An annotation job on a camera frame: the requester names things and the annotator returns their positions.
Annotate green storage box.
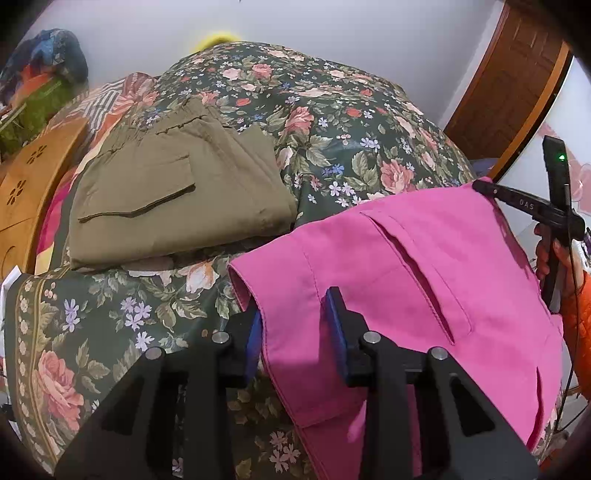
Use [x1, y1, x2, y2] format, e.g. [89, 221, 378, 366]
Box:
[1, 78, 74, 155]

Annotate striped patchwork bedsheet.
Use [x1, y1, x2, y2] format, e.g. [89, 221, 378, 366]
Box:
[42, 72, 156, 143]

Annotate pile of blue clothes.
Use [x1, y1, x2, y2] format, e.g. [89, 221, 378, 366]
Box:
[1, 28, 88, 105]

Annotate floral green quilt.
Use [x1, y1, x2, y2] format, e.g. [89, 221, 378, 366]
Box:
[4, 42, 474, 473]

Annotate pink pants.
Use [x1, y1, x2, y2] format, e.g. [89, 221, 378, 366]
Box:
[228, 185, 563, 479]

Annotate brown wooden door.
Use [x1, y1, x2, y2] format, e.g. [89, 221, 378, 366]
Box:
[445, 1, 572, 177]

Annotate right hand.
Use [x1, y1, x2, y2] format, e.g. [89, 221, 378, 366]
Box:
[534, 223, 585, 298]

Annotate olive folded pants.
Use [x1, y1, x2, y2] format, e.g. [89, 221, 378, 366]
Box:
[68, 98, 297, 269]

